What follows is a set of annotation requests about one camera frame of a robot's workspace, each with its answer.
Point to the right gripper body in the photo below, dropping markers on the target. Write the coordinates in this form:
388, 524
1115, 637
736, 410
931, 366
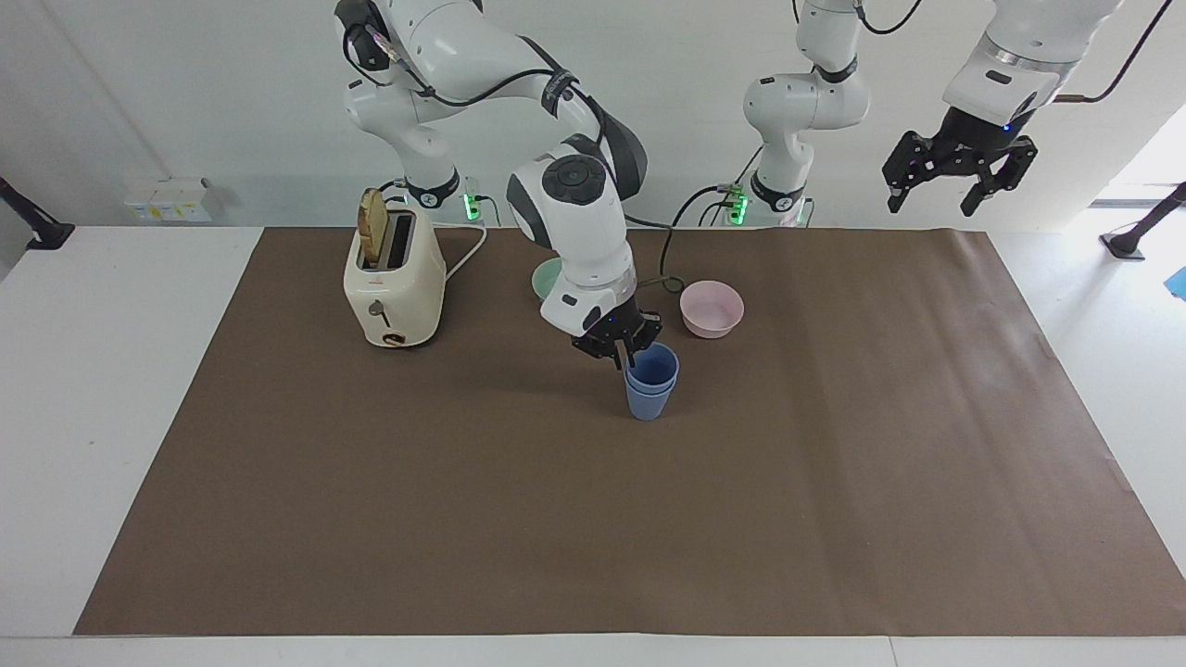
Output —
628, 324

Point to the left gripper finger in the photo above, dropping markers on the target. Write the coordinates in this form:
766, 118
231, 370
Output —
1001, 181
908, 171

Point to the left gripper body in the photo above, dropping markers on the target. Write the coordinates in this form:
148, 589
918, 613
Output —
973, 144

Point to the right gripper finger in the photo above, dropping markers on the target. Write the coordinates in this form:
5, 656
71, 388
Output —
633, 354
614, 358

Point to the blue cup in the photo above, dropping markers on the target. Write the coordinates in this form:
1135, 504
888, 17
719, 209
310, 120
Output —
650, 406
654, 367

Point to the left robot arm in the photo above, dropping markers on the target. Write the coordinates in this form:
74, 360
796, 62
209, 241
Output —
788, 111

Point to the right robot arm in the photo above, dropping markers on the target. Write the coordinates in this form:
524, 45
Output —
574, 222

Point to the pink bowl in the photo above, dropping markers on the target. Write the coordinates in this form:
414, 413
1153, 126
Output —
712, 313

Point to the green bowl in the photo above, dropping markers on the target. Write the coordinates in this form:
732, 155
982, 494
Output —
547, 278

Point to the black stand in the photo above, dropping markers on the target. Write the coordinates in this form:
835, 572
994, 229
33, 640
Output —
32, 227
1144, 227

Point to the blue object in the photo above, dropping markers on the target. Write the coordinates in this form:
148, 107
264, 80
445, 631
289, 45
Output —
1179, 283

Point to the cream toaster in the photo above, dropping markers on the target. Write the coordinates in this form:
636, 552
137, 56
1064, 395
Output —
394, 296

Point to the slice of toast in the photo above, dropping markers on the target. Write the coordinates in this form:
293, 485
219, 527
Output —
372, 227

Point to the white wall socket box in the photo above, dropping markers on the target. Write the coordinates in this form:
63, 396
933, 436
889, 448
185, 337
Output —
171, 202

